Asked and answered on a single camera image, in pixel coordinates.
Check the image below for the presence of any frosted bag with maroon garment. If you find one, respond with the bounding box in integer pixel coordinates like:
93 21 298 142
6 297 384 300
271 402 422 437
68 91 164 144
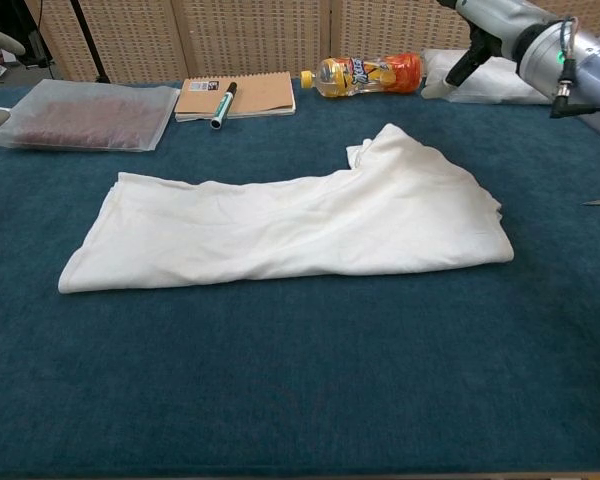
0 78 181 153

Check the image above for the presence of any orange drink plastic bottle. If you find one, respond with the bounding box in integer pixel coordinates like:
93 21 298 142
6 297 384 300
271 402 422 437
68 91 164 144
300 52 425 99

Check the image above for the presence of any green marker pen black cap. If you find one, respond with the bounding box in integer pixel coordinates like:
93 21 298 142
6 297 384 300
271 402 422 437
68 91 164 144
209 81 239 130

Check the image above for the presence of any brown kraft spiral notebook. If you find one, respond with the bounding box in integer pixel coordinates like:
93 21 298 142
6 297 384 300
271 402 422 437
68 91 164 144
173 70 297 123

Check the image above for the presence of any blue felt table cloth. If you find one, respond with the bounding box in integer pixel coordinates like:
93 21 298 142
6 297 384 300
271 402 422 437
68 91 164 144
0 72 600 476

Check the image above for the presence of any white t-shirt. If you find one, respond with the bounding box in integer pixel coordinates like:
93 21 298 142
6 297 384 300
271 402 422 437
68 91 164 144
57 122 516 296

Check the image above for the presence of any black tripod stand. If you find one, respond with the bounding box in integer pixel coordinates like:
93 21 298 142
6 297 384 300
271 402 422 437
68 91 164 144
69 0 111 84

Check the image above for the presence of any wicker folding screen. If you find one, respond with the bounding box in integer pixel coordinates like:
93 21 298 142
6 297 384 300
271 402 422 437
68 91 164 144
24 0 600 86

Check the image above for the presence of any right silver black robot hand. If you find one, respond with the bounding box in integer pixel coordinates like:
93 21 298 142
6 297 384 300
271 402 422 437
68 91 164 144
421 0 556 99

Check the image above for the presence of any clear bag with white garment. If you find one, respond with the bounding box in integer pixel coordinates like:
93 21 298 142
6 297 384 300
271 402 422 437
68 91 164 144
420 47 554 106

